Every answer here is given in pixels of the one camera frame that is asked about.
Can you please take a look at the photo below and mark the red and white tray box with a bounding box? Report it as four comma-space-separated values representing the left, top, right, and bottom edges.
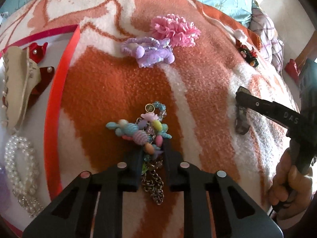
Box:
1, 25, 80, 237

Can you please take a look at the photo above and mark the person's right hand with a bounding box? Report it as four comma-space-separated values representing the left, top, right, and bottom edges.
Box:
268, 149, 313, 220

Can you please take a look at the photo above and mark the colourful bead charm bracelet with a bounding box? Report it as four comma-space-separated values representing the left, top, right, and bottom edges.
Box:
106, 100, 173, 205

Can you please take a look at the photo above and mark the red object at edge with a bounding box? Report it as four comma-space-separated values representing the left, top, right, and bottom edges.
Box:
284, 59, 300, 85

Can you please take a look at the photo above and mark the red velvet bow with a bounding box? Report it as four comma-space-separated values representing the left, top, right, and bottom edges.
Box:
22, 42, 55, 108

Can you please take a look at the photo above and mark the pink lace scrunchie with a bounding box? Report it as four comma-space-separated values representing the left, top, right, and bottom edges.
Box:
150, 14, 201, 47

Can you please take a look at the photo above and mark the lilac flower hair tie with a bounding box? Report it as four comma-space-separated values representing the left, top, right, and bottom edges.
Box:
120, 36, 176, 68

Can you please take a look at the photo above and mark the plaid cloth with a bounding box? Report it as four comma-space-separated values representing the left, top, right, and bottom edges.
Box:
249, 0, 284, 74

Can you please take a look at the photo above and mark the white pearl scrunchie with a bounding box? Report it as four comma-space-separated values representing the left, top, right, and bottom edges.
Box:
4, 134, 42, 218

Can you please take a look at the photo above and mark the orange and cream blanket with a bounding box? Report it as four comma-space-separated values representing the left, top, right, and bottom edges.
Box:
1, 0, 296, 211

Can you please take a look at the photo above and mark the red christmas hair clip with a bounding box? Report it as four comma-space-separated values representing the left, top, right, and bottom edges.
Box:
236, 39, 259, 68

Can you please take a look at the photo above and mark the purple organza scrunchie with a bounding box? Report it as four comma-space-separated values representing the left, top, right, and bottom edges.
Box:
0, 165, 11, 213

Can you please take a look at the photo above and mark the beige claw hair clip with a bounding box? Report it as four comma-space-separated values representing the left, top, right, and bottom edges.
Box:
3, 46, 41, 131

